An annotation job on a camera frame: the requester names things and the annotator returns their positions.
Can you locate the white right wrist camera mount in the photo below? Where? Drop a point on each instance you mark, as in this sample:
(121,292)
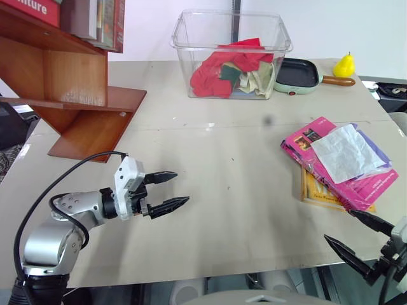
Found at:
(401,232)

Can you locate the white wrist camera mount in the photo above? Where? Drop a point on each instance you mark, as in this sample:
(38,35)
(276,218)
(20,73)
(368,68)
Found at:
(127,171)
(401,232)

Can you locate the white crumpled paper sheet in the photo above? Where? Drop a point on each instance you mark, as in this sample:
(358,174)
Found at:
(345,154)

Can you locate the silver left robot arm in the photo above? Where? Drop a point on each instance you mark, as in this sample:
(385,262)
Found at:
(47,244)

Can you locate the grey rounded shape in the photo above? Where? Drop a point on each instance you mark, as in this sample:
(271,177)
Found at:
(186,292)

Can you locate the metal rail behind bin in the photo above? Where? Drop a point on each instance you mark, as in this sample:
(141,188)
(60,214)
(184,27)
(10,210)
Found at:
(235,6)

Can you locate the white cylindrical shape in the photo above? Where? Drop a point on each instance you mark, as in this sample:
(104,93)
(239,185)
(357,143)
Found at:
(280,281)

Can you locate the patterned dark fabric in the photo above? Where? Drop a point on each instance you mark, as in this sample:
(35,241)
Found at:
(8,162)

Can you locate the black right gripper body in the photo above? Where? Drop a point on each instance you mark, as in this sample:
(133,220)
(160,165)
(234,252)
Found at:
(389,257)

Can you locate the pink paperback book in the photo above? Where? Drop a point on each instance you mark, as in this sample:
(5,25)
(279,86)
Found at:
(356,190)

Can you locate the red flat fabric sheet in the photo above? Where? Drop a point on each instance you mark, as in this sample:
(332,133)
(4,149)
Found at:
(245,44)

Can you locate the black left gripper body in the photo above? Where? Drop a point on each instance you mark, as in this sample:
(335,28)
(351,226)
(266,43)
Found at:
(138,198)

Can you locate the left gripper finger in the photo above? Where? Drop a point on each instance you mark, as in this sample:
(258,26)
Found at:
(160,178)
(167,207)

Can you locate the black object beside table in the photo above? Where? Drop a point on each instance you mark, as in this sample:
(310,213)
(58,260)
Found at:
(16,122)

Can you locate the dark red spine book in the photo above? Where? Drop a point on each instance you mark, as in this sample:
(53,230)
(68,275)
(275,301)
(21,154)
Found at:
(118,25)

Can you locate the yellow toy pear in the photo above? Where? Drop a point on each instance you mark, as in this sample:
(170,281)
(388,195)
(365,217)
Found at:
(344,66)

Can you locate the purple plastic sheet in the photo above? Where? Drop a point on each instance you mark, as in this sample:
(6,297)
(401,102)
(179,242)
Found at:
(376,149)

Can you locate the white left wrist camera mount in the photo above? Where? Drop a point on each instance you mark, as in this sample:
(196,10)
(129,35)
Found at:
(127,171)

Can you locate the dark green cloth piece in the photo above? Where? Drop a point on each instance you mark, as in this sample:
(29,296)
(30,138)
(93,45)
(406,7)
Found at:
(230,72)

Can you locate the beige cloth bag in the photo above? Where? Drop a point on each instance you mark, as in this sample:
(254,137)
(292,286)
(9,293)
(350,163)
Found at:
(262,79)

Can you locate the clear plastic storage bin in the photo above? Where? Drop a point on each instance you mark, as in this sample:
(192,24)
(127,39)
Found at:
(190,38)

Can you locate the reddish-brown wooden bookshelf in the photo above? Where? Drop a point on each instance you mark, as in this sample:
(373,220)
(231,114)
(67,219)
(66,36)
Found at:
(76,76)

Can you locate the green spine book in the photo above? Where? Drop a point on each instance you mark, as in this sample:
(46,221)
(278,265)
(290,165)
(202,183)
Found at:
(108,19)

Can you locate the green electric frying pan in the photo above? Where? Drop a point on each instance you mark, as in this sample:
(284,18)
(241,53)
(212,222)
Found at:
(295,74)

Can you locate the red book with white lettering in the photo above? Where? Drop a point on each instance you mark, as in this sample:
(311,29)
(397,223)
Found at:
(28,12)

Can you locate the grey hardcover book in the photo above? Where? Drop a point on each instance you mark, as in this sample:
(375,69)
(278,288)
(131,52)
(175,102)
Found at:
(79,16)

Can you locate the black bag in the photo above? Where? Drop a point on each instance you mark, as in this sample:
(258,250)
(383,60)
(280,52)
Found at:
(392,98)

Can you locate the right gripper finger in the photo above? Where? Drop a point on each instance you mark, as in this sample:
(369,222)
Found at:
(349,257)
(375,224)

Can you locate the yellow paperback book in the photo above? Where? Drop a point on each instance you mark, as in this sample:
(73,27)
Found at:
(321,192)

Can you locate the red and beige cloths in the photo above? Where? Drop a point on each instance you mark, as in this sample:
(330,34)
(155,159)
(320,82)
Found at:
(213,79)

